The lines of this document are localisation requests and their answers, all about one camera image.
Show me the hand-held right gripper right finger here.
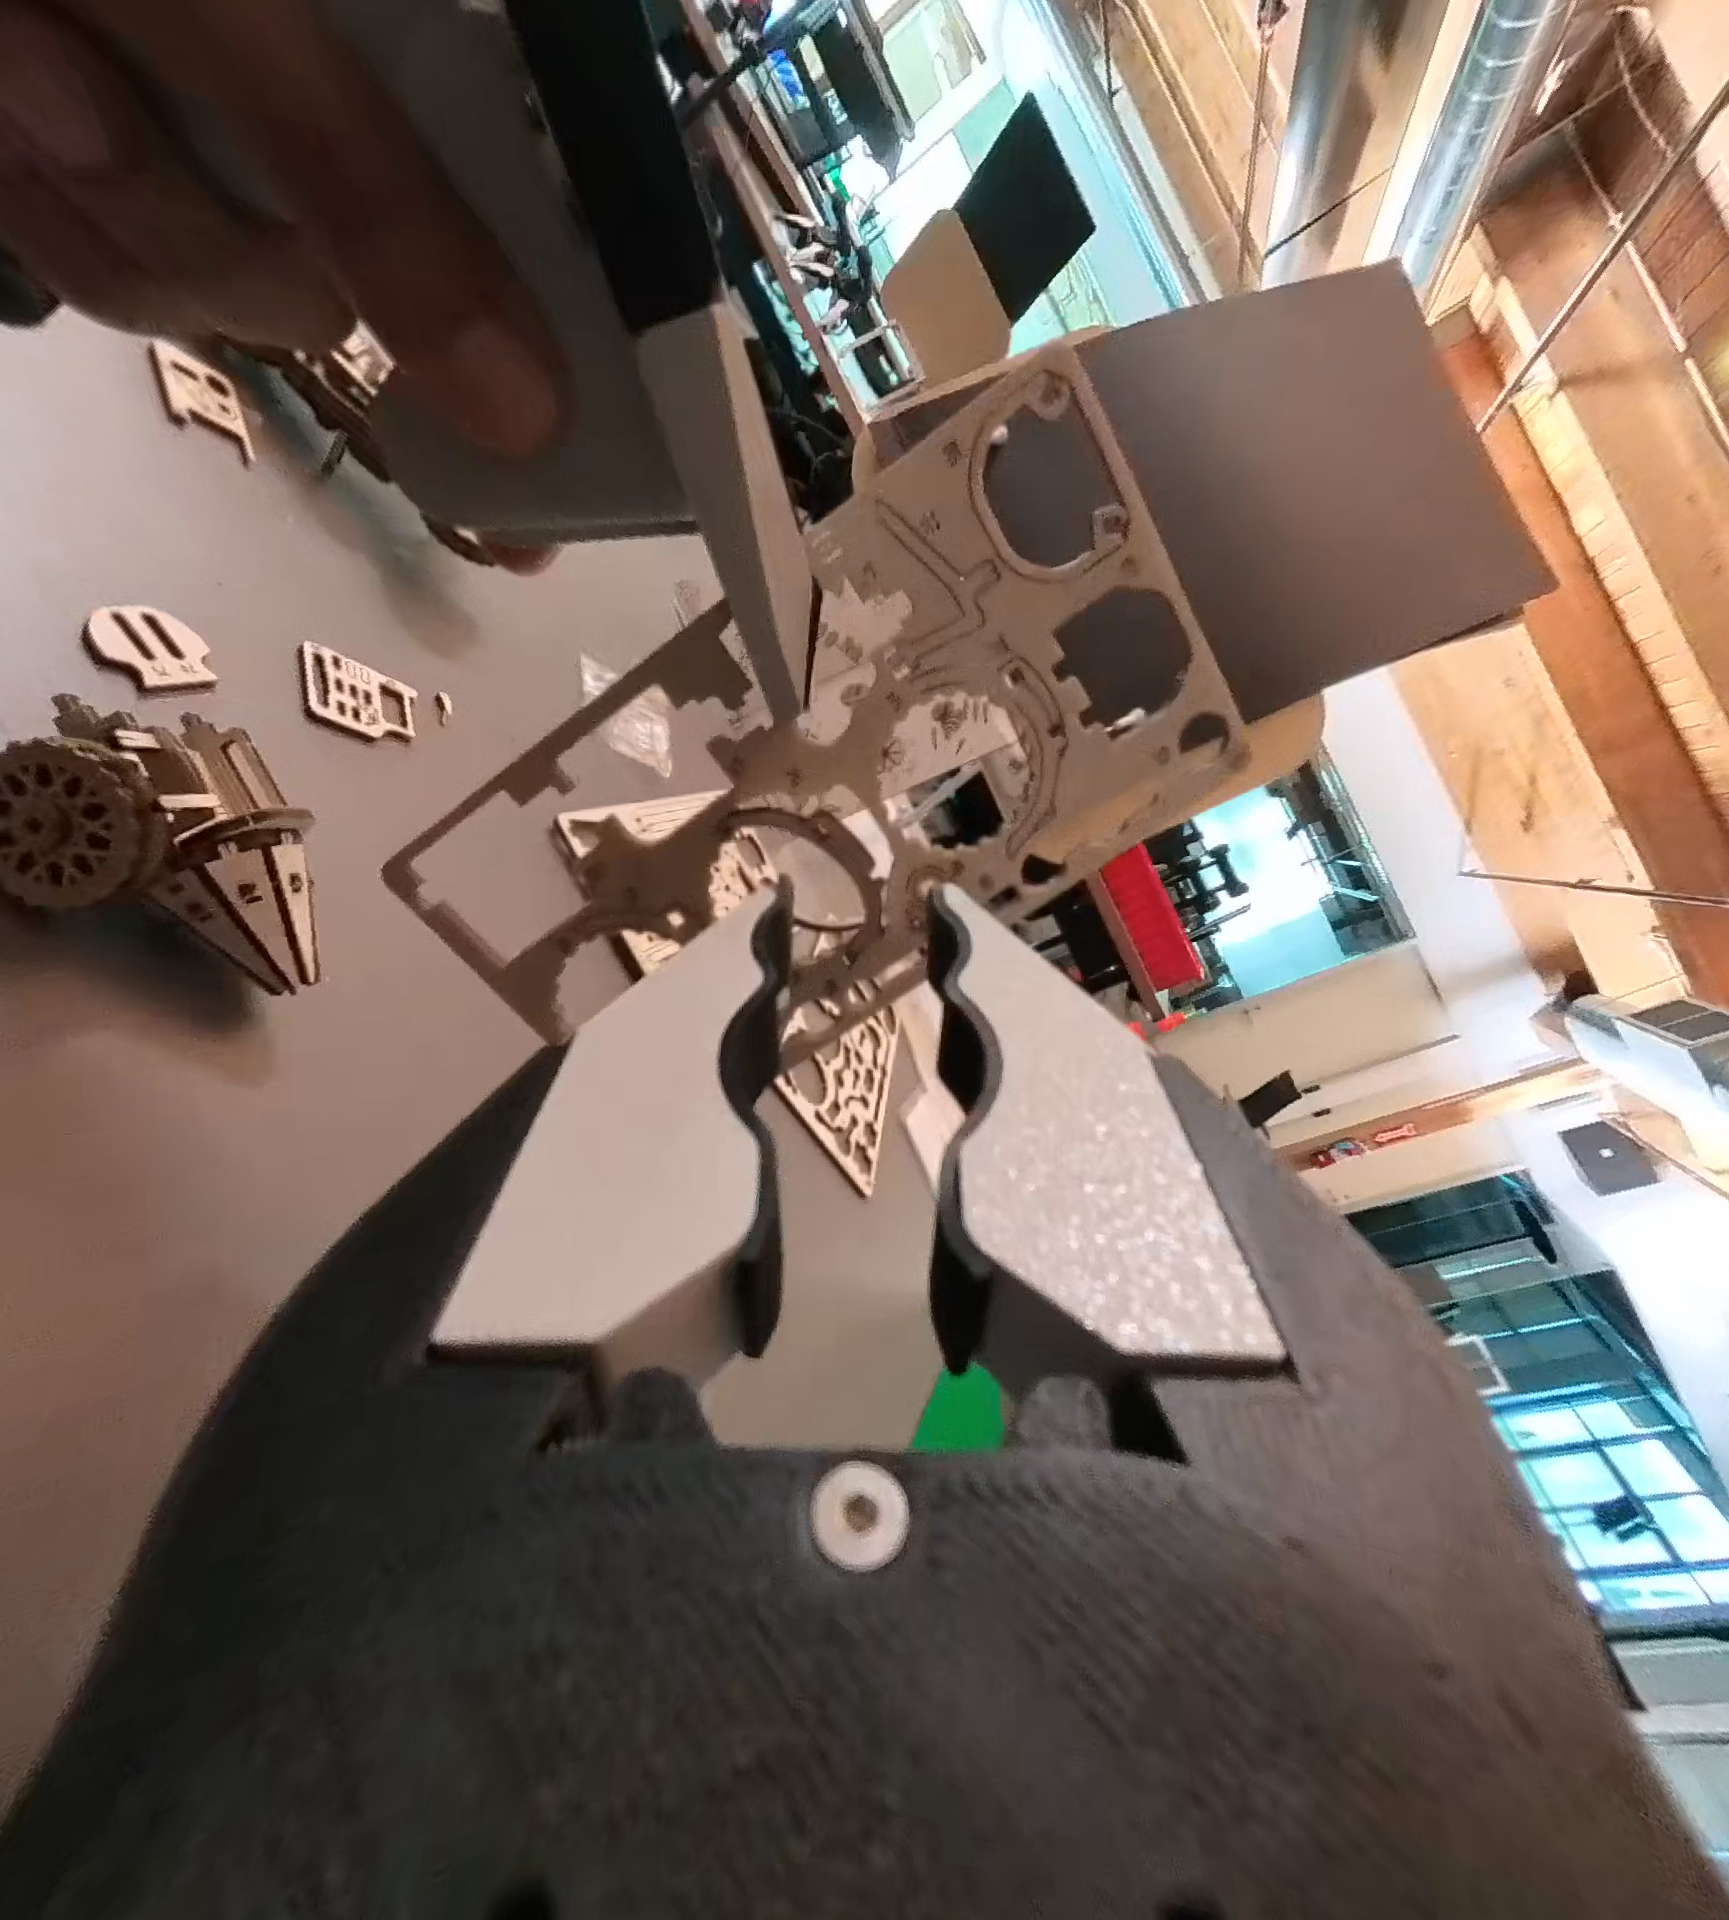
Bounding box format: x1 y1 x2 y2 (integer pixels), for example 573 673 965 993
924 888 1294 1397

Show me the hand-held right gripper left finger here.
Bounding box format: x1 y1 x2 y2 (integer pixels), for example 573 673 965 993
426 894 799 1381

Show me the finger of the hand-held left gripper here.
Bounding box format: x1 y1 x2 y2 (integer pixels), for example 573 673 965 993
636 304 824 710

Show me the gear-holed wooden puzzle sheet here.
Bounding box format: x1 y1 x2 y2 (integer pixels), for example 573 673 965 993
381 336 1257 1049

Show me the grey desk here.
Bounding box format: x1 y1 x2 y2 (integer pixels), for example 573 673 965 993
0 292 957 1908

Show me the person's left hand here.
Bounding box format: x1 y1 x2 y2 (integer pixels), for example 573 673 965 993
0 0 566 459

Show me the green plastic bin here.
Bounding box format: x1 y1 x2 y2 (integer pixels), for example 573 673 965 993
907 1368 1024 1454

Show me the red plastic bin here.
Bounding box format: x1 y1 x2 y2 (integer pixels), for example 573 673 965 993
1081 840 1227 999

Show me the small clear plastic bag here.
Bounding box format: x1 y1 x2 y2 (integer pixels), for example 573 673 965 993
578 575 746 781

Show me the wooden motorcycle model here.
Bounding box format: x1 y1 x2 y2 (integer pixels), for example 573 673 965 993
256 321 400 481

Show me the slotted wooden puzzle sheet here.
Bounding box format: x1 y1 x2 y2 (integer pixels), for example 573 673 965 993
553 791 806 978

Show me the black background screen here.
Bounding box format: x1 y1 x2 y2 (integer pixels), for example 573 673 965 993
878 89 1100 377

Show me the grid-cut wooden piece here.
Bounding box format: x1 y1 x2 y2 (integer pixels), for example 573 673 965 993
298 640 421 743

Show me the small notched wooden piece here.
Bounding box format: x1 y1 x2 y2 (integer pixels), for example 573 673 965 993
149 341 258 467

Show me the small wooden cone model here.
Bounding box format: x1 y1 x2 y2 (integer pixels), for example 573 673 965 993
0 692 323 999

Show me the rounded two-slot wooden piece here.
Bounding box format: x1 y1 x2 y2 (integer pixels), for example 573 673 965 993
85 601 220 695

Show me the large spiral metal duct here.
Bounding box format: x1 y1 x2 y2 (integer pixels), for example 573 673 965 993
1262 0 1571 293

